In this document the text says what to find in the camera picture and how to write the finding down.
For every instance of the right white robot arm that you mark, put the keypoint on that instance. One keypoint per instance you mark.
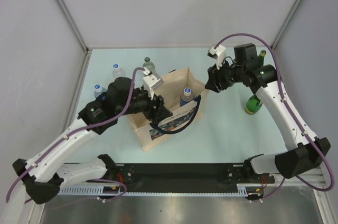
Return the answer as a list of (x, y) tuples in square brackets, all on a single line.
[(302, 145)]

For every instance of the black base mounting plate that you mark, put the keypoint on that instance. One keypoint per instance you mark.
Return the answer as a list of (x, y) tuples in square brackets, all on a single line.
[(191, 174)]

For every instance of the green glass bottle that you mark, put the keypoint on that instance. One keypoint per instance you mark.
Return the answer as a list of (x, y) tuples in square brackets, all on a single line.
[(253, 105), (261, 57)]

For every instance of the clear glass bottle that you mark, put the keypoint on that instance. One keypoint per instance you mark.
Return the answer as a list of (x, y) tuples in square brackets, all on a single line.
[(149, 65)]

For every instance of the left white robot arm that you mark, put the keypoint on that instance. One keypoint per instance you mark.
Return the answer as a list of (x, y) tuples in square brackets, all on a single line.
[(46, 174)]

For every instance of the blue label water bottle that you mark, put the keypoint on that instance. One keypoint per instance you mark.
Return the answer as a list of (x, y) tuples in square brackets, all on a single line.
[(186, 96)]

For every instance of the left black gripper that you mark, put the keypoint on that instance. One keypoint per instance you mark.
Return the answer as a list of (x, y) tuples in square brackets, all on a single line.
[(160, 112)]

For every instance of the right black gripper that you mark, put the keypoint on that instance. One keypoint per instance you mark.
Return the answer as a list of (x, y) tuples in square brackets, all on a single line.
[(215, 78)]

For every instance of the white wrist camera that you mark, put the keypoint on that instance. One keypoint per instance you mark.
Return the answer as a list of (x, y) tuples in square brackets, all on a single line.
[(219, 53), (151, 81)]

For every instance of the beige canvas tote bag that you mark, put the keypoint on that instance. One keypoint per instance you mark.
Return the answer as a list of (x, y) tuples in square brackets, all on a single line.
[(150, 134)]

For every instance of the green glass bottle front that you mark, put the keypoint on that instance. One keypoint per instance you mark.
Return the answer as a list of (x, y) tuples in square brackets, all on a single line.
[(253, 105)]

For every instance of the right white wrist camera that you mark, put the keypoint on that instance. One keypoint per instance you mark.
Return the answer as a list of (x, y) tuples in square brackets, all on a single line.
[(219, 53)]

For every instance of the clear plastic water bottle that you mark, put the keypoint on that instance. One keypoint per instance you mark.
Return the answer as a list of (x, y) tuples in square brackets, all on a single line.
[(117, 71)]

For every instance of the green glass bottle back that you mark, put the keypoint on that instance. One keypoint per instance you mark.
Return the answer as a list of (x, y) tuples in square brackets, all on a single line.
[(261, 57)]

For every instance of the light blue cable duct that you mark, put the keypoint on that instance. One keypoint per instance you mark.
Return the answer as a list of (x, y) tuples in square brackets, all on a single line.
[(106, 190)]

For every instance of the small blue-cap water bottle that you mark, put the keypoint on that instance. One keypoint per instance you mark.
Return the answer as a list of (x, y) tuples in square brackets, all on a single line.
[(98, 90)]

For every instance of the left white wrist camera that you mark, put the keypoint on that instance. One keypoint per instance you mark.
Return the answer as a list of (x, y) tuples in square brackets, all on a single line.
[(151, 81)]

